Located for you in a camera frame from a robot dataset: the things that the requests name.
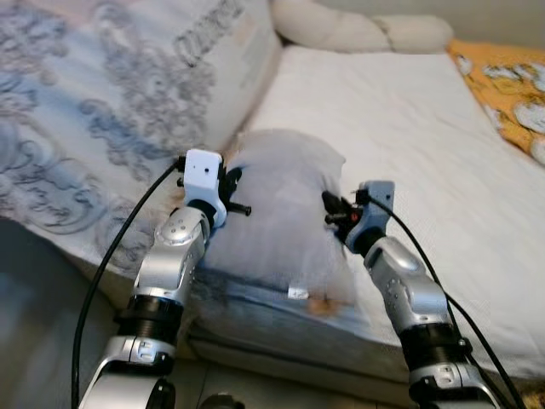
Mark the beige bolster pillow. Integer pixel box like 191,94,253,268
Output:
271,0,454,55

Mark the grey pillow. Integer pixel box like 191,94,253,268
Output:
198,129,359,309

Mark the patterned plastic-wrapped mattress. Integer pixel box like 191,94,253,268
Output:
0,0,284,275

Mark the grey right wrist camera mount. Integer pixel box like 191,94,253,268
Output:
351,180,396,255

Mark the white quilted bed mattress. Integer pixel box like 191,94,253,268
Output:
183,43,545,401

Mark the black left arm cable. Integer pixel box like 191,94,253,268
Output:
71,156,188,409

